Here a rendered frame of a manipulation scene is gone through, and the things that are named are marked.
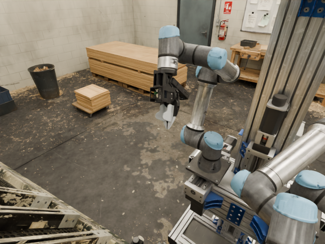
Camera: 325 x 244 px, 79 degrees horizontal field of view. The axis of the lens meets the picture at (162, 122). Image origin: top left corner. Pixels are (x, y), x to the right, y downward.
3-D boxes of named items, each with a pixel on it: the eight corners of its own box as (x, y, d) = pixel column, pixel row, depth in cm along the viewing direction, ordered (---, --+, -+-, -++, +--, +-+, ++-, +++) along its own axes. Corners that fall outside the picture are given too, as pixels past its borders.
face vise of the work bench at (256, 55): (257, 68, 448) (262, 51, 426) (254, 71, 430) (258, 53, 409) (240, 65, 468) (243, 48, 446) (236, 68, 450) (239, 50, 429)
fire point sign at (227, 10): (230, 14, 493) (232, 1, 477) (230, 14, 493) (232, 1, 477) (223, 13, 503) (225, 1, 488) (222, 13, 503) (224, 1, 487)
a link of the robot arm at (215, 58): (241, 88, 110) (215, 74, 69) (223, 84, 116) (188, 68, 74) (248, 68, 108) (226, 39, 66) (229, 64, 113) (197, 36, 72)
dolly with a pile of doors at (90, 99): (112, 108, 399) (110, 89, 377) (91, 119, 364) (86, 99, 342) (94, 99, 430) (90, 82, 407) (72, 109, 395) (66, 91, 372)
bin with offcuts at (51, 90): (67, 94, 453) (59, 66, 417) (45, 102, 419) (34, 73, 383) (55, 88, 479) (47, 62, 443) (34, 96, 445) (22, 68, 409)
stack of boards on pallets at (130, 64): (186, 85, 492) (188, 53, 449) (161, 101, 422) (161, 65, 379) (119, 67, 615) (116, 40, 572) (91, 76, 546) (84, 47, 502)
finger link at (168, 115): (158, 129, 70) (159, 103, 70) (169, 129, 74) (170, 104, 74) (164, 129, 68) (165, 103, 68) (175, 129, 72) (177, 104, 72)
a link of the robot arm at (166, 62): (168, 63, 77) (184, 59, 71) (167, 74, 77) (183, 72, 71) (153, 58, 72) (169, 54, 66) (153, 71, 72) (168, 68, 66)
